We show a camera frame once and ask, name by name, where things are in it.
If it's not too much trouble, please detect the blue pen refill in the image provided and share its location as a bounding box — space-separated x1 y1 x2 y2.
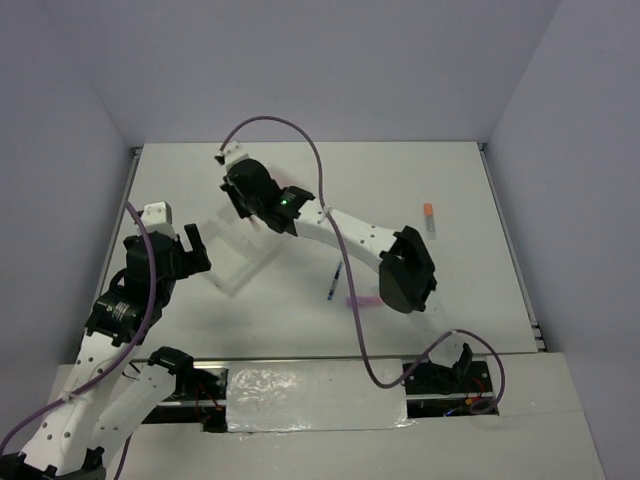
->
326 260 344 301

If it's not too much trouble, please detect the purple lead case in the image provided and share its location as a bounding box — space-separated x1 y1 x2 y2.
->
344 296 384 308

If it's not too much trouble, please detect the orange capped lead case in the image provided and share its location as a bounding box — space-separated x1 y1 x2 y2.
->
423 203 437 240

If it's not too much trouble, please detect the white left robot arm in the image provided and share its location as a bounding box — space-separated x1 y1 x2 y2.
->
1 224 211 479

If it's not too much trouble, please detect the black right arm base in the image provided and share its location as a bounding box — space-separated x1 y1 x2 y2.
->
401 345 494 419

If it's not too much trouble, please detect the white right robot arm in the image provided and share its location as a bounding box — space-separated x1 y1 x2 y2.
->
221 158 447 343

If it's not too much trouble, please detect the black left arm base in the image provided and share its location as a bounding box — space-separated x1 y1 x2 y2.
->
143 347 228 433

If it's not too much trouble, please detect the clear three-compartment plastic tray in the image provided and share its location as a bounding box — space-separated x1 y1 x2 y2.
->
200 204 290 297

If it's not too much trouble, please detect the silver foil tape strip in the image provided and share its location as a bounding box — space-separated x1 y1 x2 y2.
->
226 360 411 433

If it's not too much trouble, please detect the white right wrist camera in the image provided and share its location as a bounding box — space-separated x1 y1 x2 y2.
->
214 141 249 169

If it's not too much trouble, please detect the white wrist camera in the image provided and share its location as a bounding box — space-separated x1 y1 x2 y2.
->
140 201 176 238
214 141 249 169

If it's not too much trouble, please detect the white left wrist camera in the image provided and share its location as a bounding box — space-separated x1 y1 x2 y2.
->
140 201 176 238

